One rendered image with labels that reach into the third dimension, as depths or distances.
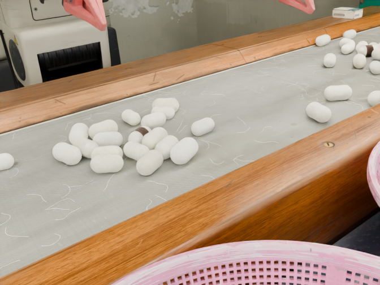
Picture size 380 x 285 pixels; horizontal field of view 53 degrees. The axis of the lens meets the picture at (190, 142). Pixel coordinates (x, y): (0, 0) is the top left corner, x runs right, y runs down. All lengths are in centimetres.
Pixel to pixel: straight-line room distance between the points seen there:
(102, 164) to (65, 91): 23
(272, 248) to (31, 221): 20
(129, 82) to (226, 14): 221
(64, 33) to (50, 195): 67
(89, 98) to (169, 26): 236
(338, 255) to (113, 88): 44
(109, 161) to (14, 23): 69
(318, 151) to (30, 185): 28
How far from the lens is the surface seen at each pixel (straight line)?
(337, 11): 105
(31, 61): 100
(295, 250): 25
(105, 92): 60
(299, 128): 47
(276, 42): 82
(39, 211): 37
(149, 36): 283
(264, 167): 34
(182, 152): 38
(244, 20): 266
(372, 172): 33
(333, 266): 26
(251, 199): 29
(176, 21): 295
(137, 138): 43
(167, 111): 50
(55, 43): 101
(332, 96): 55
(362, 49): 78
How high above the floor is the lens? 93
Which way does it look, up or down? 26 degrees down
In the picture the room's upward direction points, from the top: 5 degrees counter-clockwise
